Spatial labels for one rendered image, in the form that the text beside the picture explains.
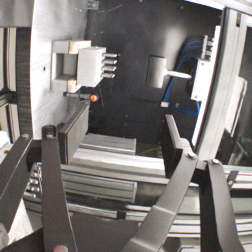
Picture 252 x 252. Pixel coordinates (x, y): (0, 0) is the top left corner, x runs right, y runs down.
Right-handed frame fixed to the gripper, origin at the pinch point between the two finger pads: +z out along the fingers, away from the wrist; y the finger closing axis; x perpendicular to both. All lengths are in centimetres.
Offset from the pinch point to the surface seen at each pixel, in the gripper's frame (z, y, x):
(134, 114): 64, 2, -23
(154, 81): 39.4, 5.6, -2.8
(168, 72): 41.5, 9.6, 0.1
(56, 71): 35.0, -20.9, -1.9
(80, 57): 33.2, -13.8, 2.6
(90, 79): 33.2, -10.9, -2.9
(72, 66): 39.9, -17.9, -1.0
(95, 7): 64, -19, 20
